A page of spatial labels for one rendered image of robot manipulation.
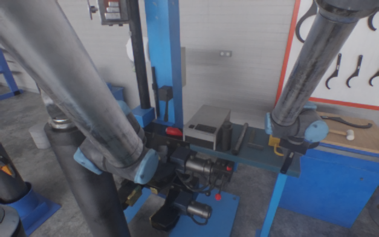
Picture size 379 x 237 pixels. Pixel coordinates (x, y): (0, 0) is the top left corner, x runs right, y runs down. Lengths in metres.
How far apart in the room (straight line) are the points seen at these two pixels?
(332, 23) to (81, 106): 0.52
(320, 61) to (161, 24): 1.07
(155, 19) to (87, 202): 1.17
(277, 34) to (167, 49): 1.73
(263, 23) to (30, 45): 2.69
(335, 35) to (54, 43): 0.53
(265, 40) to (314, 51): 2.29
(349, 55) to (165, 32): 2.18
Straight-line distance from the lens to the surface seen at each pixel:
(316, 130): 0.88
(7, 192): 2.50
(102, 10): 0.93
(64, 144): 0.96
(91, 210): 1.23
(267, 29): 2.84
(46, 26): 0.30
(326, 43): 0.57
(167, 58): 1.46
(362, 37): 2.92
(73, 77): 0.32
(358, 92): 3.09
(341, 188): 2.29
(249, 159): 1.31
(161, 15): 1.44
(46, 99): 0.91
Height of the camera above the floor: 1.89
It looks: 29 degrees down
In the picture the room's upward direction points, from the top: 1 degrees counter-clockwise
